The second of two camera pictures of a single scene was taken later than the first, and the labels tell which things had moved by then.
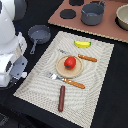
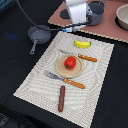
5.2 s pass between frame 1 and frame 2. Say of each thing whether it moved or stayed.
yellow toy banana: stayed
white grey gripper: moved
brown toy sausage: stayed
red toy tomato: stayed
